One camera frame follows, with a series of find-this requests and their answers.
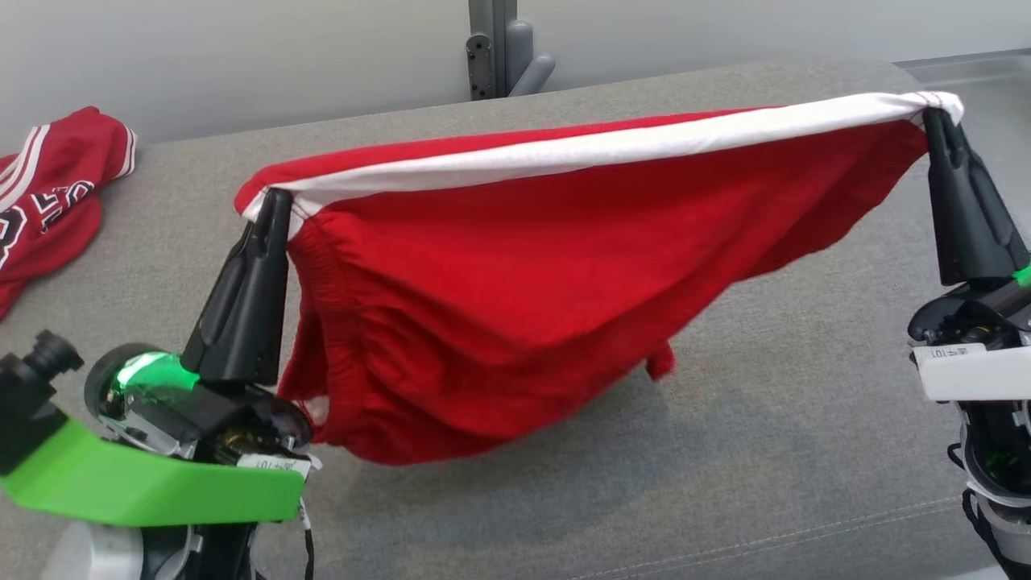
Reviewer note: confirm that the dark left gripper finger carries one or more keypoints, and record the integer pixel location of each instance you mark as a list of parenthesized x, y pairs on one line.
[(242, 322)]

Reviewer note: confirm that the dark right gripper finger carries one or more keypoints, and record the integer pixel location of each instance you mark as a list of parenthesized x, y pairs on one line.
[(970, 234)]

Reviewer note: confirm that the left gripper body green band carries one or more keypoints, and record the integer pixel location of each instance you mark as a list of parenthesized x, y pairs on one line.
[(161, 491)]

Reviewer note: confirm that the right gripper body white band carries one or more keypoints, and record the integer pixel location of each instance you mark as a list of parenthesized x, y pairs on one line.
[(975, 374)]

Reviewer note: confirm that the red basketball jersey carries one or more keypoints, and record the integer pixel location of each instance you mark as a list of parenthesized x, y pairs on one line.
[(56, 185)]

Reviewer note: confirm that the red shorts white trim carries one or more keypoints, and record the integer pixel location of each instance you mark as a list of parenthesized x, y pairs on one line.
[(523, 282)]

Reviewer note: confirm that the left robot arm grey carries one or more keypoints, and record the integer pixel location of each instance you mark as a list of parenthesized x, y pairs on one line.
[(97, 556)]

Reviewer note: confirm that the grey metal partition post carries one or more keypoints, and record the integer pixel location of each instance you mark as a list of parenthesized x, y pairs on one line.
[(495, 48)]

